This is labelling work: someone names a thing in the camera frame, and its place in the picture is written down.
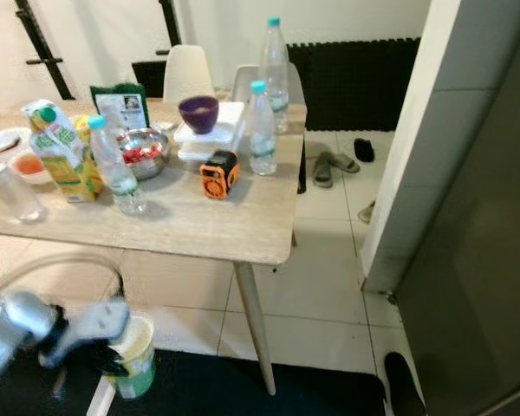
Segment green white noodle cup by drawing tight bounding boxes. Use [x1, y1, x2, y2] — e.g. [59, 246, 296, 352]
[106, 313, 158, 400]

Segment grey fridge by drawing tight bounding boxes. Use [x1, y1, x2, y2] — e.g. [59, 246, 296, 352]
[359, 0, 520, 416]

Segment white bar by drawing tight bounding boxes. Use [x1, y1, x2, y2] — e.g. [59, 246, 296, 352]
[86, 376, 120, 416]

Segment black floor mat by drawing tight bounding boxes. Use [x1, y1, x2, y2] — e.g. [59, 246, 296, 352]
[0, 345, 393, 416]

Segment light wooden table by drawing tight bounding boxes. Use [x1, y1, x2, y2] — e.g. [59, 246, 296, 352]
[0, 99, 307, 397]

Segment clear drinking glass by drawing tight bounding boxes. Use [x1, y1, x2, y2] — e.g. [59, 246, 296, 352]
[0, 159, 47, 224]

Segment leaning clear water bottle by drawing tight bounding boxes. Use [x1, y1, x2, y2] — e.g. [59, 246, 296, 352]
[86, 114, 149, 217]

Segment yellow green juice carton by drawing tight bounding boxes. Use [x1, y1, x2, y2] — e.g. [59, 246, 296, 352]
[21, 98, 106, 205]

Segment small bowl orange sauce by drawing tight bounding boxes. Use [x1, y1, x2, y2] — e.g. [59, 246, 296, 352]
[10, 151, 54, 186]

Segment steel bowl with red food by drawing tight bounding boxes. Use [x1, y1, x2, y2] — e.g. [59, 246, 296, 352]
[116, 128, 171, 181]

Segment orange black small device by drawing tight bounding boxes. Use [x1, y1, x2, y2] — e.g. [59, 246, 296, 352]
[200, 149, 242, 201]

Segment white bowl with food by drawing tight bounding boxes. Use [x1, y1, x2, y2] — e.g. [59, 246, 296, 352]
[0, 127, 34, 171]

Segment yellow packet behind carton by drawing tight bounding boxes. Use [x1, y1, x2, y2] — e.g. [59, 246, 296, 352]
[73, 114, 101, 141]

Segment white lidded food container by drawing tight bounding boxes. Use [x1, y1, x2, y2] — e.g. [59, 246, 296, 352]
[172, 101, 247, 164]

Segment green packet white label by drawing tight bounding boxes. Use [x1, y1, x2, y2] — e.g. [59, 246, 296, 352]
[88, 83, 152, 133]

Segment purple bowl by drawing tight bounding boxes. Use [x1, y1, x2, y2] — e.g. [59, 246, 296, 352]
[177, 94, 221, 136]

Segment clear bottle green label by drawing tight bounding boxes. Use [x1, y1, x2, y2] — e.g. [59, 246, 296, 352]
[246, 80, 279, 178]

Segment large black slipper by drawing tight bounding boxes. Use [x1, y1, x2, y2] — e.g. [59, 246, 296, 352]
[383, 350, 427, 416]

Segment grey slippers pair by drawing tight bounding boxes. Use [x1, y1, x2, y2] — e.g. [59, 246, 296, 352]
[311, 149, 361, 190]

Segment small black foam panel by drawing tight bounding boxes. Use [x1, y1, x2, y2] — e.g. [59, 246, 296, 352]
[131, 60, 168, 99]

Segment single grey sandal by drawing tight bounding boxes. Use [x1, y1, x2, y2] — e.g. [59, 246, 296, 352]
[357, 200, 379, 225]

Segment cream plastic chair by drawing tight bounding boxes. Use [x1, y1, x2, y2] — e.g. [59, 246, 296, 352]
[162, 44, 214, 106]

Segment grey plastic chair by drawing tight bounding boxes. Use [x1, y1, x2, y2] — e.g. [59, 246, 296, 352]
[229, 62, 266, 104]

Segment slanted black stand pole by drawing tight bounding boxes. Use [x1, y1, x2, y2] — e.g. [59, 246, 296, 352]
[12, 0, 75, 101]

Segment small black slipper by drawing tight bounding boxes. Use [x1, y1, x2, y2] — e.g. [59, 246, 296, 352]
[352, 136, 377, 164]

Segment tall clear water bottle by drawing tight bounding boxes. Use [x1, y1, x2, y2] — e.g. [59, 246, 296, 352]
[257, 16, 292, 115]

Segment short black stand pole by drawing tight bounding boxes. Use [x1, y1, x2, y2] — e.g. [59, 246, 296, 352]
[155, 0, 182, 49]

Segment large black foam panel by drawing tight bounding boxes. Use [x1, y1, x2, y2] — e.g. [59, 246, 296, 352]
[285, 36, 422, 133]

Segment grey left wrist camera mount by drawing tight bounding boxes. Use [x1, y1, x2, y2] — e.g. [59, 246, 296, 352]
[42, 296, 132, 370]

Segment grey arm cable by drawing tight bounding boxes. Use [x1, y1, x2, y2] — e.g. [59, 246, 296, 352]
[0, 250, 127, 306]

